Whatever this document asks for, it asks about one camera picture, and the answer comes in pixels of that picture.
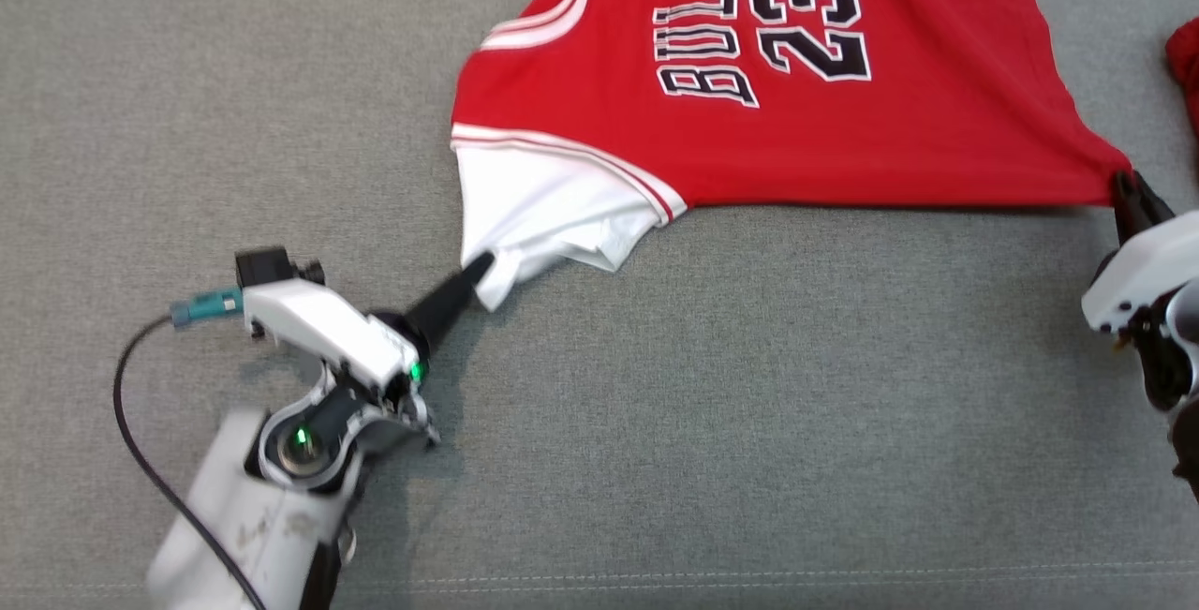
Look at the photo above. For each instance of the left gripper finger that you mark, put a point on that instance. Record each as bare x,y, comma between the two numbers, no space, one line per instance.
450,305

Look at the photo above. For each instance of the red shorts white stripe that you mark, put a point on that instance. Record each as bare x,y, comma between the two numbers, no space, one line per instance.
1188,66

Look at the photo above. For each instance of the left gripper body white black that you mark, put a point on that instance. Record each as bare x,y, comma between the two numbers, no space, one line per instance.
328,329

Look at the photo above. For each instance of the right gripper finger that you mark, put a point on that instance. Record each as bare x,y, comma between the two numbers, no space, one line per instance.
1138,207

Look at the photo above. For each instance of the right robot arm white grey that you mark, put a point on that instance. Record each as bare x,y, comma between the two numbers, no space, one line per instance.
1171,366

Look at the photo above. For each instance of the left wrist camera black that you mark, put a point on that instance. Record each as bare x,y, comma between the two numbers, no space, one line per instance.
267,265

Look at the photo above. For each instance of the red Bulls 23 jersey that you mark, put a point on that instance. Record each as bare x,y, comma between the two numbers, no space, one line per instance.
843,151

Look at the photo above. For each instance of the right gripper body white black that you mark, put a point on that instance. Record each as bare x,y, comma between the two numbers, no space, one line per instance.
1143,273

